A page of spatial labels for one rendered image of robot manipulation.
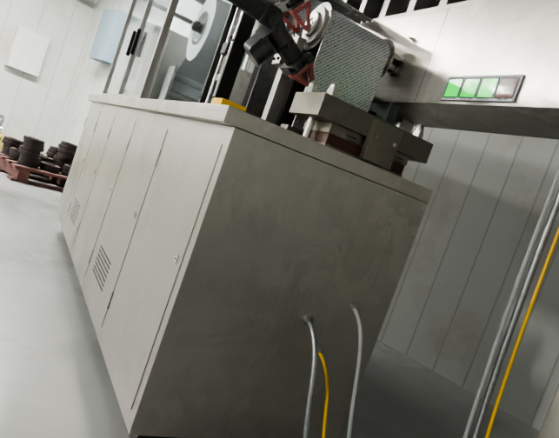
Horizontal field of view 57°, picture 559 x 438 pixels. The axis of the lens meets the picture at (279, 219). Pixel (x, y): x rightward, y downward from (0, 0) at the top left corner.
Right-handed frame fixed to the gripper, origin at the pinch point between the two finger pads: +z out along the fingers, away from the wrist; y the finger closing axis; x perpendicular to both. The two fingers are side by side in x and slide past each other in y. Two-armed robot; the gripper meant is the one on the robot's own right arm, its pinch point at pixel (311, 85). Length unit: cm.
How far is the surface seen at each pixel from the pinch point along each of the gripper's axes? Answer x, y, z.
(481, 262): 61, -73, 181
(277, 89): -6.2, -7.8, -3.8
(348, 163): -15.0, 26.0, 12.6
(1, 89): -80, -707, -56
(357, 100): 10.0, 0.3, 13.5
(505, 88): 24, 42, 20
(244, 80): 9, -74, 4
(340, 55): 12.9, 0.2, -1.0
